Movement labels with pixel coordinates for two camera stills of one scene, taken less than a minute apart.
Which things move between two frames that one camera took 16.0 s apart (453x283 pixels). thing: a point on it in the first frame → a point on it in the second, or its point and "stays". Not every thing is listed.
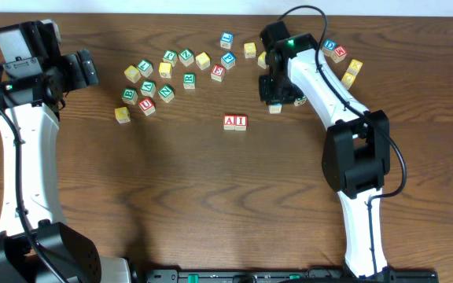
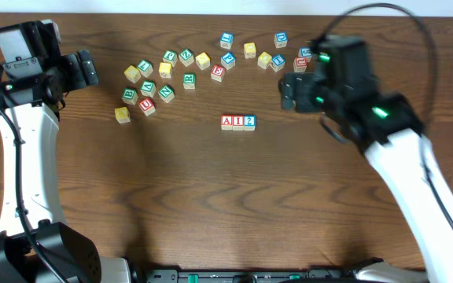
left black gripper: (78, 79) stays
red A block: (229, 122) stays
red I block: (241, 123) stays
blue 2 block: (275, 108) → (250, 123)
